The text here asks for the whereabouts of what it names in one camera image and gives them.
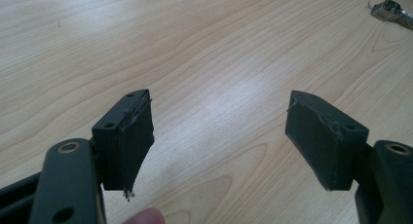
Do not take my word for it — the bunch of silver keys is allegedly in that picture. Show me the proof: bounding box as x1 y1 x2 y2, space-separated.
367 0 413 31

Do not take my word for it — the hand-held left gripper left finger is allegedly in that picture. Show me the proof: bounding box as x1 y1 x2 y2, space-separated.
91 89 156 203

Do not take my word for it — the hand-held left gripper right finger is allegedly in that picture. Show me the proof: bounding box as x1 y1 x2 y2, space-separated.
284 90 370 192

